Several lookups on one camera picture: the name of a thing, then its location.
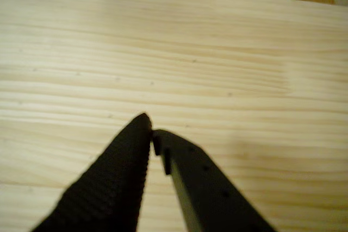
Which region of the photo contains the black textured gripper left finger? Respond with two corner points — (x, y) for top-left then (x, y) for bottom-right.
(29, 112), (152, 232)

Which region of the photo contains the black smooth gripper right finger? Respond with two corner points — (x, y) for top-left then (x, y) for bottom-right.
(151, 129), (277, 232)

